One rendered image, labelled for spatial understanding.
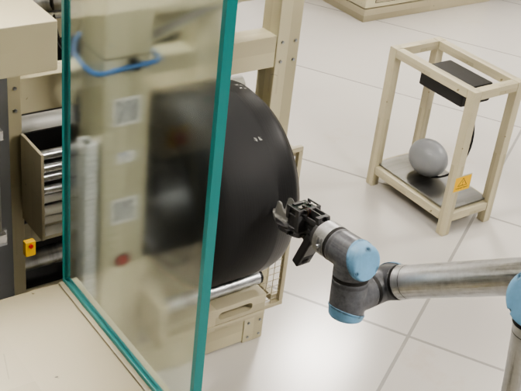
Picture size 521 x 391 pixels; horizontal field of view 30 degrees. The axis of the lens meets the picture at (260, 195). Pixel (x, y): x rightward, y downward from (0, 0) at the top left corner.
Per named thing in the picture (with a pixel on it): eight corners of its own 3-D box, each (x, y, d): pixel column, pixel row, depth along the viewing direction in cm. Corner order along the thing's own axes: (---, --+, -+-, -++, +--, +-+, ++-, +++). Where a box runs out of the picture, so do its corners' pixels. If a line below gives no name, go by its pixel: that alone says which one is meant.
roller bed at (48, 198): (42, 241, 295) (40, 155, 280) (22, 217, 305) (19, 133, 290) (101, 226, 305) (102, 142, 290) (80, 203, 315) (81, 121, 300)
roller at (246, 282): (161, 319, 272) (162, 306, 270) (153, 310, 276) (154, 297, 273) (263, 285, 291) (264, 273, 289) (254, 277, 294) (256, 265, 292)
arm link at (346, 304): (377, 318, 243) (384, 274, 238) (346, 332, 236) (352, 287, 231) (350, 302, 250) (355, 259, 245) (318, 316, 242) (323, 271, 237)
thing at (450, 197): (442, 237, 491) (475, 93, 450) (365, 181, 531) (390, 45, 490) (489, 220, 509) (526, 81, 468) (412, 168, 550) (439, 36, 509)
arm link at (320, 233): (348, 254, 244) (318, 264, 239) (336, 247, 248) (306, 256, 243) (351, 223, 240) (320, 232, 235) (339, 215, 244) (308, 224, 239)
